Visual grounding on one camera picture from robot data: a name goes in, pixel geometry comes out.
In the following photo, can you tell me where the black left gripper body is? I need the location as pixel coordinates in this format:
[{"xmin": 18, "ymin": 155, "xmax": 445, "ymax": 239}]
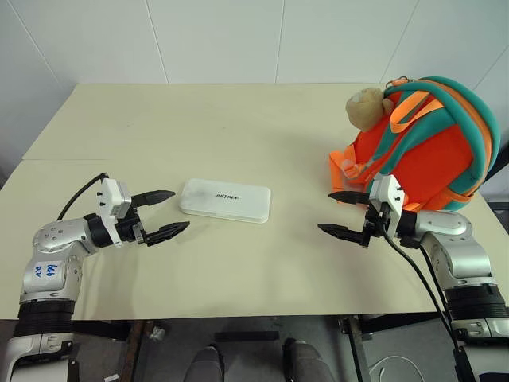
[{"xmin": 115, "ymin": 205, "xmax": 154, "ymax": 248}]

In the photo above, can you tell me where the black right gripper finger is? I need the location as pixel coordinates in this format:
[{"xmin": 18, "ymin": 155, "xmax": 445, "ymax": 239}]
[
  {"xmin": 328, "ymin": 190, "xmax": 373, "ymax": 207},
  {"xmin": 317, "ymin": 223, "xmax": 367, "ymax": 245}
]

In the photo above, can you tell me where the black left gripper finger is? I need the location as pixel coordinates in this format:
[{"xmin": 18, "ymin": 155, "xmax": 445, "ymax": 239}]
[
  {"xmin": 131, "ymin": 189, "xmax": 177, "ymax": 209},
  {"xmin": 144, "ymin": 220, "xmax": 191, "ymax": 247}
]

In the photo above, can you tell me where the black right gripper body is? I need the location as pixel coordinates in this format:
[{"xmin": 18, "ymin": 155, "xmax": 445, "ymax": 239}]
[{"xmin": 360, "ymin": 201, "xmax": 394, "ymax": 250}]

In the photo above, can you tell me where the white rectangular case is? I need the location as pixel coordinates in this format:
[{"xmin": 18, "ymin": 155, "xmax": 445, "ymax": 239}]
[{"xmin": 177, "ymin": 177, "xmax": 274, "ymax": 225}]

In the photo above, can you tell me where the orange and teal backpack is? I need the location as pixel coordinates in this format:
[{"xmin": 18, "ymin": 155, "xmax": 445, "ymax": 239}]
[{"xmin": 328, "ymin": 75, "xmax": 502, "ymax": 212}]

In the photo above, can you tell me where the beige plush toy pendant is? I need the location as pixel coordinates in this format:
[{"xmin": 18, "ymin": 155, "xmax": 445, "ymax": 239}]
[{"xmin": 344, "ymin": 88, "xmax": 394, "ymax": 131}]

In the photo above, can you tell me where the black metal table leg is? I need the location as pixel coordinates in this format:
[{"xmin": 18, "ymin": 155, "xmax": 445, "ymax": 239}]
[{"xmin": 337, "ymin": 315, "xmax": 375, "ymax": 382}]

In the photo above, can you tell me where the rusty brown table leg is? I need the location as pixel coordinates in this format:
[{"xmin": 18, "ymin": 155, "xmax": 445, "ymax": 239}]
[{"xmin": 122, "ymin": 320, "xmax": 155, "ymax": 382}]

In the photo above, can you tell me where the black flat bar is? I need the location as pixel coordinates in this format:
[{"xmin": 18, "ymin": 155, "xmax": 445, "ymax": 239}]
[{"xmin": 214, "ymin": 330, "xmax": 280, "ymax": 342}]

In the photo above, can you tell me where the dark rounded grey shape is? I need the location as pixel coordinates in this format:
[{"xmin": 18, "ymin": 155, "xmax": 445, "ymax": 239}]
[
  {"xmin": 189, "ymin": 345, "xmax": 224, "ymax": 382},
  {"xmin": 281, "ymin": 337, "xmax": 336, "ymax": 382}
]

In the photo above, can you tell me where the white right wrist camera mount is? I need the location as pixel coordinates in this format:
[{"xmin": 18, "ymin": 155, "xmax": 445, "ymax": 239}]
[{"xmin": 369, "ymin": 174, "xmax": 407, "ymax": 240}]

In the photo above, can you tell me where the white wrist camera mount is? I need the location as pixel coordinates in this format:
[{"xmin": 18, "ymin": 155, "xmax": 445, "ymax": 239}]
[
  {"xmin": 96, "ymin": 178, "xmax": 133, "ymax": 250},
  {"xmin": 369, "ymin": 174, "xmax": 407, "ymax": 240}
]

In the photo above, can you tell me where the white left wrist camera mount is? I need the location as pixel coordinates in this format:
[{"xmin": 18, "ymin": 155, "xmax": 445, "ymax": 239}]
[{"xmin": 96, "ymin": 178, "xmax": 133, "ymax": 250}]

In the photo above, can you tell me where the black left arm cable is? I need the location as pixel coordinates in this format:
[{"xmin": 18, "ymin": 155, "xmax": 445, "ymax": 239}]
[{"xmin": 56, "ymin": 172, "xmax": 111, "ymax": 222}]

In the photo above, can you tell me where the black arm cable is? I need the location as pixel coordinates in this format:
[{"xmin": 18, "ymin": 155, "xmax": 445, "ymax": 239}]
[
  {"xmin": 56, "ymin": 172, "xmax": 111, "ymax": 222},
  {"xmin": 380, "ymin": 224, "xmax": 476, "ymax": 382}
]

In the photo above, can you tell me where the white cable on floor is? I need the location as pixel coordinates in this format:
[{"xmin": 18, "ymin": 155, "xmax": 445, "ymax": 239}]
[{"xmin": 372, "ymin": 355, "xmax": 423, "ymax": 382}]

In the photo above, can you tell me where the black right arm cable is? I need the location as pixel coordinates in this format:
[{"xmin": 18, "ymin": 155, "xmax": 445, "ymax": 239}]
[{"xmin": 380, "ymin": 224, "xmax": 476, "ymax": 382}]

